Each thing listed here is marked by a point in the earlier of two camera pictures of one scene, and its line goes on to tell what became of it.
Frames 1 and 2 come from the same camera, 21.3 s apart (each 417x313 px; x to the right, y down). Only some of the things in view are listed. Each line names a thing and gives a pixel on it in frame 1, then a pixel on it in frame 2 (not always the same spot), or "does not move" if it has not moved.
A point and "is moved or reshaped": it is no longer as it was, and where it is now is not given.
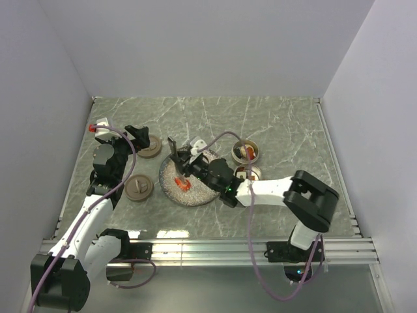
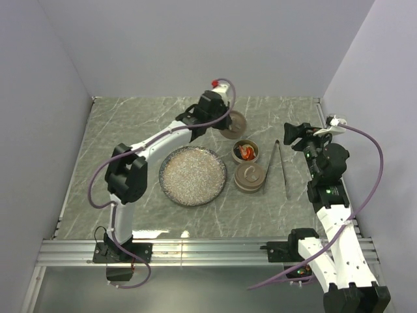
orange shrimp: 184,186 -> 249,154
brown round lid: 154,149 is moved or reshaped
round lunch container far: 238,152 does not move
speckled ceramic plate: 199,193 does not move
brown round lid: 139,188 is moved or reshaped
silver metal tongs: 176,153 -> 270,166
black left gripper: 141,135 -> 224,124
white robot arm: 273,192 -> 351,266
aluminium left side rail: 73,169 does not move
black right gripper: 185,158 -> 292,132
